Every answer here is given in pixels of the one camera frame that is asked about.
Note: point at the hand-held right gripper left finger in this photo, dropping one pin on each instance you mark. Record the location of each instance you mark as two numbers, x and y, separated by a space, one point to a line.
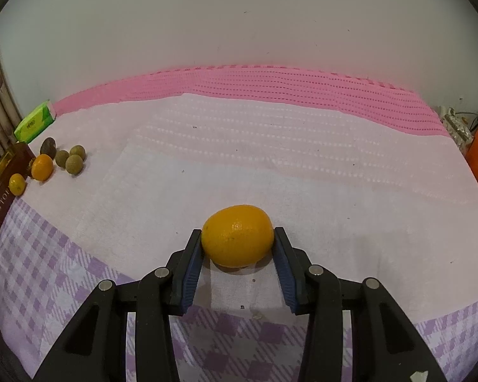
191 270

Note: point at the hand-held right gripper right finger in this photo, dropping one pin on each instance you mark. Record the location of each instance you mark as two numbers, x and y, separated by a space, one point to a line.
285 274

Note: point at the large orange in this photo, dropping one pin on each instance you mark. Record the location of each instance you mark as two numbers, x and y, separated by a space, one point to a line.
237 235

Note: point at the brown longan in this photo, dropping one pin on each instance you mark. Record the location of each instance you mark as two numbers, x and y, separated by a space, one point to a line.
74 163
62 156
78 151

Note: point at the pink and purple checkered blanket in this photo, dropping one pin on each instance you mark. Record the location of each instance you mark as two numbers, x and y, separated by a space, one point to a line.
302 147

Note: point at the medium orange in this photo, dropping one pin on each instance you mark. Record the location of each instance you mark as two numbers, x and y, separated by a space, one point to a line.
42 166

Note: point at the dark brown passion fruit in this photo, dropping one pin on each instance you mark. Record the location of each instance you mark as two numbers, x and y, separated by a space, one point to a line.
47 146

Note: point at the small orange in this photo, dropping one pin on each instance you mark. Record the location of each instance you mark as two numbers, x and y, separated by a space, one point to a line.
17 184

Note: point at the dark red box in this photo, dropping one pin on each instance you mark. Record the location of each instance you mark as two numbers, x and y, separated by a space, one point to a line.
2 211

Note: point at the green tissue pack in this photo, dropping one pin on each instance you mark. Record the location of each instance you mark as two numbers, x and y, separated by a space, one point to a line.
34 122

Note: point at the patterned white pouch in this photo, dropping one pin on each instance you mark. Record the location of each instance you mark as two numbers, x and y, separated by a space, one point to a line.
458 129

